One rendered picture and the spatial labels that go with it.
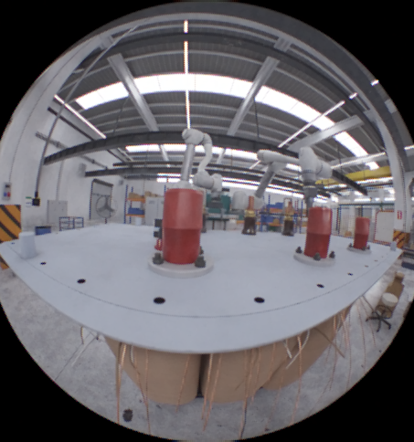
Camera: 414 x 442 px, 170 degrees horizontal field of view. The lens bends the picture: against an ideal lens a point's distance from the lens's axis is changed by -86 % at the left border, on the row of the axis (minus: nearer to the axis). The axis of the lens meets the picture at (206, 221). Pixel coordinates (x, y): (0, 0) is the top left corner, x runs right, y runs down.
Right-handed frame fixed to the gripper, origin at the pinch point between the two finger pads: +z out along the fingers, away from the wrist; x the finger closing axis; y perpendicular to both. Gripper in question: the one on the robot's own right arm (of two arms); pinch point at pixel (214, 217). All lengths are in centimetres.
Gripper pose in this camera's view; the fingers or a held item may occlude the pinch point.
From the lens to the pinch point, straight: 120.8
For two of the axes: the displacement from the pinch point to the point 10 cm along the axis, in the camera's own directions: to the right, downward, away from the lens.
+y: -2.5, -0.7, 9.7
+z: -0.7, 10.0, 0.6
